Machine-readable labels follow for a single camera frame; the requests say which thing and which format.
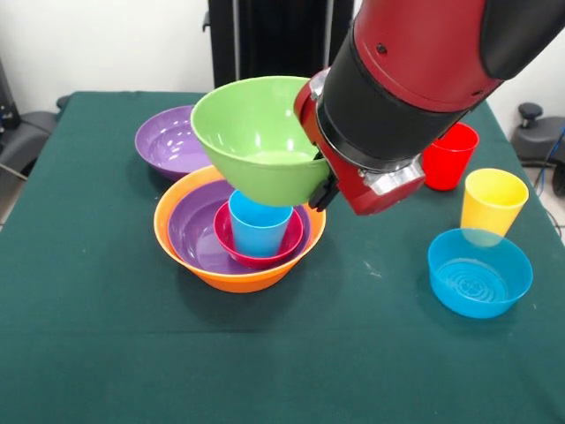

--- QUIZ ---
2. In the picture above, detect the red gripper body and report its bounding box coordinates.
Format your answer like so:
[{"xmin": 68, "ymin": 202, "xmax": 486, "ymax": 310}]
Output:
[{"xmin": 293, "ymin": 69, "xmax": 427, "ymax": 217}]

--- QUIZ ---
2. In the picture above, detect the purple plastic bowl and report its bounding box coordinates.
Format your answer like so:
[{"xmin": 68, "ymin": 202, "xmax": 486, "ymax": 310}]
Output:
[
  {"xmin": 168, "ymin": 179, "xmax": 313, "ymax": 275},
  {"xmin": 134, "ymin": 104, "xmax": 214, "ymax": 181}
]

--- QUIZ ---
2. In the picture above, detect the black padded chair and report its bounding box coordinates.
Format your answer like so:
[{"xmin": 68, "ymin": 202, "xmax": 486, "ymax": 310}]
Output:
[{"xmin": 0, "ymin": 109, "xmax": 58, "ymax": 178}]

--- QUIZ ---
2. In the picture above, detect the pink plastic bowl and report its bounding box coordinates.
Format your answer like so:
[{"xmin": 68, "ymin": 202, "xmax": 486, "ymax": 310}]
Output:
[{"xmin": 213, "ymin": 203, "xmax": 305, "ymax": 269}]

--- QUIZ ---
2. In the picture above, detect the red plastic cup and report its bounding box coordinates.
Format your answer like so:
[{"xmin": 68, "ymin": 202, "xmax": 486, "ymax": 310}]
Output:
[{"xmin": 421, "ymin": 122, "xmax": 480, "ymax": 192}]

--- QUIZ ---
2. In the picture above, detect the yellow plastic cup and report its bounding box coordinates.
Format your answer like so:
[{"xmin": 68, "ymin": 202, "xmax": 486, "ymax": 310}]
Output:
[{"xmin": 460, "ymin": 168, "xmax": 530, "ymax": 238}]

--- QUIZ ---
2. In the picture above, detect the large orange plastic bowl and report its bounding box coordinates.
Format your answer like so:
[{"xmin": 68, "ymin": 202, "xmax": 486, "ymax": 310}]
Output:
[{"xmin": 154, "ymin": 165, "xmax": 328, "ymax": 294}]

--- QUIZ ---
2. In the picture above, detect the blue plastic bowl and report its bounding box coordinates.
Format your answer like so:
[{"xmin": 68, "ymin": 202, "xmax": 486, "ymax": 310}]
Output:
[{"xmin": 426, "ymin": 227, "xmax": 534, "ymax": 320}]

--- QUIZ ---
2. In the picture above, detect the blue plastic cup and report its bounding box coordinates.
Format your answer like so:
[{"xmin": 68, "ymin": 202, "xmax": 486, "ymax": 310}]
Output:
[{"xmin": 228, "ymin": 189, "xmax": 295, "ymax": 259}]

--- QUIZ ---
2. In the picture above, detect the dark green tablecloth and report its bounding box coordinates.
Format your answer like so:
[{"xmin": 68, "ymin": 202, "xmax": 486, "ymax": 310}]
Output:
[{"xmin": 0, "ymin": 90, "xmax": 565, "ymax": 424}]

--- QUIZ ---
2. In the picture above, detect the green plastic bowl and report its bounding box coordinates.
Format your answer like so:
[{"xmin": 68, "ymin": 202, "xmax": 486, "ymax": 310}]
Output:
[{"xmin": 190, "ymin": 75, "xmax": 332, "ymax": 208}]

